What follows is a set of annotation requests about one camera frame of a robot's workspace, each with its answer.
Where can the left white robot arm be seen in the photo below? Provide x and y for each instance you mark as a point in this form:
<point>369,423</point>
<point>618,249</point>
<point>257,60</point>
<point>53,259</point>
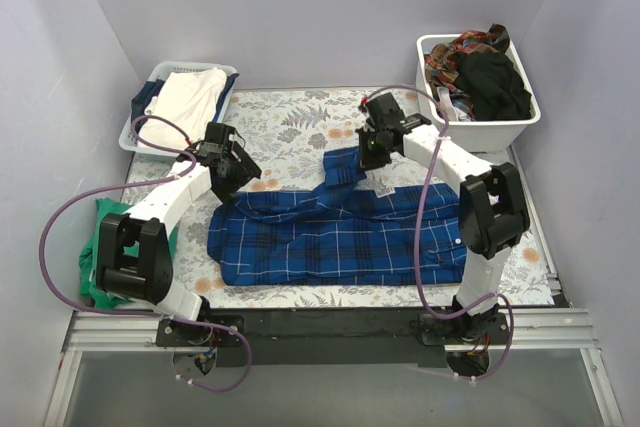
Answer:
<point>133,257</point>

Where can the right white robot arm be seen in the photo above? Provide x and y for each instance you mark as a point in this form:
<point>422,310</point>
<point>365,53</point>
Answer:
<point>493,213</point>

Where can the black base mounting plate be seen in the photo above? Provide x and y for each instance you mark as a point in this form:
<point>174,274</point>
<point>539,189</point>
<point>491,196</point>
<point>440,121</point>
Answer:
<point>332,336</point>

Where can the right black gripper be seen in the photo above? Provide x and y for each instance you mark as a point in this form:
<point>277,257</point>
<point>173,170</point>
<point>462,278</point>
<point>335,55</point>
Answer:
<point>373,155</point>

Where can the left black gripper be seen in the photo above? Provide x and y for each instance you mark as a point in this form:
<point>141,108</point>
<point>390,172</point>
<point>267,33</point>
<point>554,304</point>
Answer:
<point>239,170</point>

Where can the white plastic bin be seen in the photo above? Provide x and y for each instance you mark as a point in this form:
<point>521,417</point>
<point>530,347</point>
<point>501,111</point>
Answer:
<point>476,136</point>

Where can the blue plaid long sleeve shirt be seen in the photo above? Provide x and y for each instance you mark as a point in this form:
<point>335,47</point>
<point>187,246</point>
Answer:
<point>338,234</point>

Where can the floral patterned table mat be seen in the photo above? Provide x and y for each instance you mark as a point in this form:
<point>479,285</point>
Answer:
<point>287,133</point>

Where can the folded white shirt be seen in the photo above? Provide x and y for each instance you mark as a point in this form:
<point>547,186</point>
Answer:
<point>175,102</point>

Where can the aluminium rail frame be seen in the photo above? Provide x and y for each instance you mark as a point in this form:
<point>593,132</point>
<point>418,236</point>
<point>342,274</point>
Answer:
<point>112,375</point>

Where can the folded navy shirt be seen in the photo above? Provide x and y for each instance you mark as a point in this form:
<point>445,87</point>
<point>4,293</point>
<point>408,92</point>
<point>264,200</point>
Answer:
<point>142,102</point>

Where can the brown plaid crumpled shirt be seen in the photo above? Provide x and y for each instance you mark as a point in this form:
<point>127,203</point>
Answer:
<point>441,62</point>

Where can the black crumpled shirt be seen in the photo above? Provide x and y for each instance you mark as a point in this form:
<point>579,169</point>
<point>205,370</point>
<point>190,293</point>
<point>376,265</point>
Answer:
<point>496,90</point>

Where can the folded green shirt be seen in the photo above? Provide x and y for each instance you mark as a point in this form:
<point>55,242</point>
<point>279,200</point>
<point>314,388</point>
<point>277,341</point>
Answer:
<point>88,260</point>

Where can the white crumpled garment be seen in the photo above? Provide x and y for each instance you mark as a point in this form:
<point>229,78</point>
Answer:
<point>453,106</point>

